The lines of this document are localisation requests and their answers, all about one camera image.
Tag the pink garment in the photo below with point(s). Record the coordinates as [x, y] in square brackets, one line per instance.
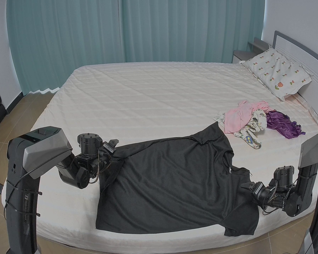
[235, 118]

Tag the white printed pillow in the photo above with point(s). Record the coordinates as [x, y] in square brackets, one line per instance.
[278, 73]

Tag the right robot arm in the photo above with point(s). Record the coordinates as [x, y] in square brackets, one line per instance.
[315, 194]

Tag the blue-green curtain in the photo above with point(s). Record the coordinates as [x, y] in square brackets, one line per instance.
[188, 22]
[63, 36]

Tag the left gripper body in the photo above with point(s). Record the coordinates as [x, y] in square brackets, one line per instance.
[107, 160]

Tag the white printed garment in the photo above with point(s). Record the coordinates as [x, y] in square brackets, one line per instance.
[250, 136]

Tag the bed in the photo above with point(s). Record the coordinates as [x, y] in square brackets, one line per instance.
[148, 102]

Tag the grey bedside table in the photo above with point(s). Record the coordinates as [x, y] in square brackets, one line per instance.
[243, 54]

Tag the black T-shirt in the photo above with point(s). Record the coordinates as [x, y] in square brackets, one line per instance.
[175, 181]

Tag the purple garment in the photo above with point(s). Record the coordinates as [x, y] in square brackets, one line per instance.
[283, 126]

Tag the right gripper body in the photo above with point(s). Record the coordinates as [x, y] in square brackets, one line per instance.
[265, 196]

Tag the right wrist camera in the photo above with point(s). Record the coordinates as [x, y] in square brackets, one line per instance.
[255, 188]

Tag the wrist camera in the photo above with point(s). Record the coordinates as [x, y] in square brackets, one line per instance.
[255, 188]
[108, 147]

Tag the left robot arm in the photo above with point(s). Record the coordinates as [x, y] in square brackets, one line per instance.
[23, 194]

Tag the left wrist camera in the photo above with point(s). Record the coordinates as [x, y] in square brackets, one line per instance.
[108, 147]

